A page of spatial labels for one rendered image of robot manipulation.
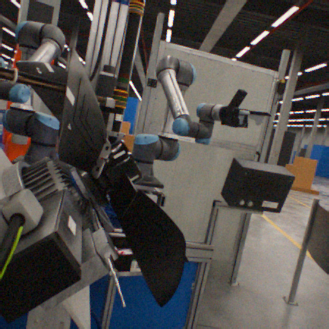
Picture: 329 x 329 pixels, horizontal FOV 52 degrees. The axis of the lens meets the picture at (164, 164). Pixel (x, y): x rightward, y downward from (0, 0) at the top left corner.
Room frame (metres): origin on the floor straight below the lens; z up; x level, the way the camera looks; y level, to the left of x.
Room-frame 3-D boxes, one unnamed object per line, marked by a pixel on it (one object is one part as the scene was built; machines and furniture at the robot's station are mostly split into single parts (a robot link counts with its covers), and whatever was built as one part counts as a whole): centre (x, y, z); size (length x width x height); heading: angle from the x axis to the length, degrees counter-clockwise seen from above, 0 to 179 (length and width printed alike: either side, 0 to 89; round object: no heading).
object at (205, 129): (1.62, -0.15, 1.34); 0.11 x 0.08 x 0.11; 130
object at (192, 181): (2.94, -0.30, 1.10); 1.21 x 0.06 x 2.20; 105
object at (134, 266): (1.19, 0.05, 0.85); 0.22 x 0.17 x 0.07; 120
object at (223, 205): (1.47, -0.36, 1.04); 0.24 x 0.03 x 0.03; 105
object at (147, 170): (1.74, 0.11, 1.09); 0.15 x 0.15 x 0.10
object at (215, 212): (1.44, -0.26, 0.96); 0.03 x 0.03 x 0.20; 15
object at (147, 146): (1.75, 0.11, 1.20); 0.13 x 0.12 x 0.14; 130
